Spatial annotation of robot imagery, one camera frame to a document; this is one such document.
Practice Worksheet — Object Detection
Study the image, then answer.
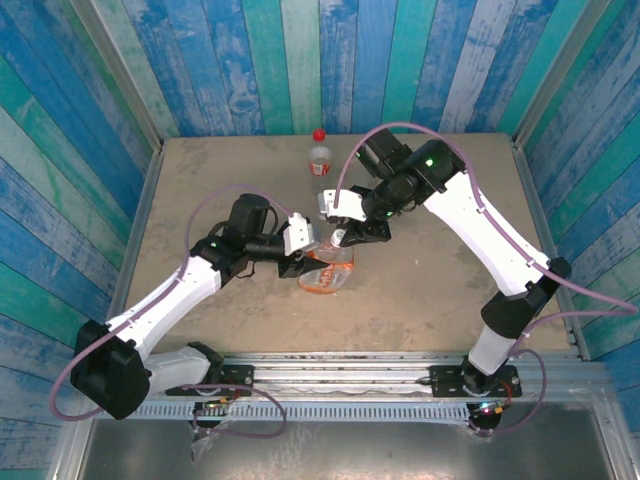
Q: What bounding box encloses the clear plastic bag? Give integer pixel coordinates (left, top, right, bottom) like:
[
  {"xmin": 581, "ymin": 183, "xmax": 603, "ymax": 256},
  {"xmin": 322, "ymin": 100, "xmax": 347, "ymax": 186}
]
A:
[{"xmin": 189, "ymin": 422, "xmax": 224, "ymax": 461}]

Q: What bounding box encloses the aluminium frame post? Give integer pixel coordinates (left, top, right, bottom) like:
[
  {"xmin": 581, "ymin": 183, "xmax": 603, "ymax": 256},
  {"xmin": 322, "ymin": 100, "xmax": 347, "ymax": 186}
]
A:
[
  {"xmin": 512, "ymin": 0, "xmax": 609, "ymax": 147},
  {"xmin": 69, "ymin": 0, "xmax": 164, "ymax": 151}
]

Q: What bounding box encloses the clear bottle red label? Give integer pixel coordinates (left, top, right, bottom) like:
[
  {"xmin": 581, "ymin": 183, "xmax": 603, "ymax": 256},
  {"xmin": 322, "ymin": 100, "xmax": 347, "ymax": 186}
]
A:
[{"xmin": 308, "ymin": 128, "xmax": 334, "ymax": 195}]

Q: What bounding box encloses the grey slotted cable duct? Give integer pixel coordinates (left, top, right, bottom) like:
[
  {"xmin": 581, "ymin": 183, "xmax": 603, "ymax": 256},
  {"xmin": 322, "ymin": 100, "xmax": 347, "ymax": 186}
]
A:
[{"xmin": 129, "ymin": 401, "xmax": 472, "ymax": 422}]

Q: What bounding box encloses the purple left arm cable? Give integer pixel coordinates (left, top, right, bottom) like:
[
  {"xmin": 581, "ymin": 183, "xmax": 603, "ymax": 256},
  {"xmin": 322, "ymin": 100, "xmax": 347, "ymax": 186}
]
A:
[{"xmin": 49, "ymin": 183, "xmax": 301, "ymax": 440}]

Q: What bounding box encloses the steel sheet panel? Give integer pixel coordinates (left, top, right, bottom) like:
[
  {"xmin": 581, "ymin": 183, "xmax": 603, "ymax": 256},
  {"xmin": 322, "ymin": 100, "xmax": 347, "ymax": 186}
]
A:
[{"xmin": 49, "ymin": 417, "xmax": 621, "ymax": 480}]

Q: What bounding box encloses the aluminium front rail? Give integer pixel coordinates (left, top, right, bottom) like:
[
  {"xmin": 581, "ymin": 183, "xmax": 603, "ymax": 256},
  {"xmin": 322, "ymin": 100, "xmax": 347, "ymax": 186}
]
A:
[{"xmin": 74, "ymin": 351, "xmax": 614, "ymax": 401}]

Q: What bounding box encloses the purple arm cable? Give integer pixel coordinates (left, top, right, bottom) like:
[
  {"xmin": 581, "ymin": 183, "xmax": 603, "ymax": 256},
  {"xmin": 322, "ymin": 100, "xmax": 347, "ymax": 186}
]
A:
[
  {"xmin": 334, "ymin": 122, "xmax": 626, "ymax": 437},
  {"xmin": 49, "ymin": 183, "xmax": 301, "ymax": 440}
]

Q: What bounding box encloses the clear bottle orange label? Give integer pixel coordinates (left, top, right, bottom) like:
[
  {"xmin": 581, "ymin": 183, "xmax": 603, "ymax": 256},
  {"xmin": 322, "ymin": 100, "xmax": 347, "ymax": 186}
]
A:
[{"xmin": 297, "ymin": 237, "xmax": 355, "ymax": 297}]

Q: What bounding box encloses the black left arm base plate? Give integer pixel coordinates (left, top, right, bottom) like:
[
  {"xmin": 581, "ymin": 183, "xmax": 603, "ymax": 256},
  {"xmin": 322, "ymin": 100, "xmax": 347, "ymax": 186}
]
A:
[{"xmin": 199, "ymin": 363, "xmax": 255, "ymax": 398}]

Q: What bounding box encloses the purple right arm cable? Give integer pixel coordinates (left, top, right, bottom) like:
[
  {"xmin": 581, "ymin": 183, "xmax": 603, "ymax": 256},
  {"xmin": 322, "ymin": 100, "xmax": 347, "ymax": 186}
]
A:
[{"xmin": 334, "ymin": 122, "xmax": 626, "ymax": 437}]

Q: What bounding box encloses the small control circuit board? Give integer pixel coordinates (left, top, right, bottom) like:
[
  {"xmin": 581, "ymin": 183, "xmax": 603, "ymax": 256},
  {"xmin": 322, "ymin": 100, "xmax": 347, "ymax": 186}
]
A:
[
  {"xmin": 469, "ymin": 398, "xmax": 511, "ymax": 417},
  {"xmin": 193, "ymin": 396, "xmax": 236, "ymax": 411}
]

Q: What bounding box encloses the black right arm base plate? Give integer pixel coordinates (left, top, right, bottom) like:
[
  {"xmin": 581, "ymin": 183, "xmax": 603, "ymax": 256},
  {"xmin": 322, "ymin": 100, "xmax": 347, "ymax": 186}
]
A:
[{"xmin": 429, "ymin": 364, "xmax": 523, "ymax": 399}]

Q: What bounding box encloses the aluminium side rail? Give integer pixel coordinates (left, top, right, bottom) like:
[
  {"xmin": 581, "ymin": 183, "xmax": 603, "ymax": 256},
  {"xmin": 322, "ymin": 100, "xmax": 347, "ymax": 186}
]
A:
[
  {"xmin": 94, "ymin": 143, "xmax": 166, "ymax": 359},
  {"xmin": 512, "ymin": 140, "xmax": 592, "ymax": 361}
]

